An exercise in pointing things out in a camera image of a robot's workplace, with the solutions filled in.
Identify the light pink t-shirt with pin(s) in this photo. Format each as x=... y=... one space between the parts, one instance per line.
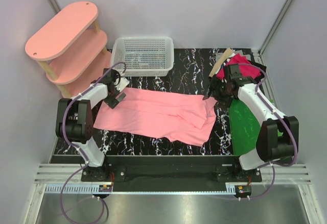
x=177 y=117

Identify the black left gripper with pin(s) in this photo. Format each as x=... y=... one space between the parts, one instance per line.
x=111 y=102

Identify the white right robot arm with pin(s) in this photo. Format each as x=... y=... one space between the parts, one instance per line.
x=277 y=142

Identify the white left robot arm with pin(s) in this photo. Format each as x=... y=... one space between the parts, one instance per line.
x=75 y=121

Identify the black folded t-shirt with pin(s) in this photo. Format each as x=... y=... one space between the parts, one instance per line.
x=257 y=70

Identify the pink three-tier wooden shelf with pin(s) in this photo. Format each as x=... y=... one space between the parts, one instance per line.
x=71 y=48

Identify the beige folded cloth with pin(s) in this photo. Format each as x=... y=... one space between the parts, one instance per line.
x=228 y=52

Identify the grey cloth piece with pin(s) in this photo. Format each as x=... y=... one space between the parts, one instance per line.
x=220 y=55

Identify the white plastic mesh basket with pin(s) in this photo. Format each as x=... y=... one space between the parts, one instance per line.
x=143 y=56

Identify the magenta folded t-shirt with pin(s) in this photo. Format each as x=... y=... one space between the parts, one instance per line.
x=236 y=59

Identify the white slotted cable duct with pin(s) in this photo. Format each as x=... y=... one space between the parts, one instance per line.
x=78 y=188

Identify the green cutting mat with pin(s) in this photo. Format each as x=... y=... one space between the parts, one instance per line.
x=245 y=130

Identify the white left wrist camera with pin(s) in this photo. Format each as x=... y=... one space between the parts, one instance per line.
x=122 y=84

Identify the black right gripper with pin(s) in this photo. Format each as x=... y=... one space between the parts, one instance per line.
x=215 y=83

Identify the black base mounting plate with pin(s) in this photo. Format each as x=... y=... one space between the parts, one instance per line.
x=171 y=174

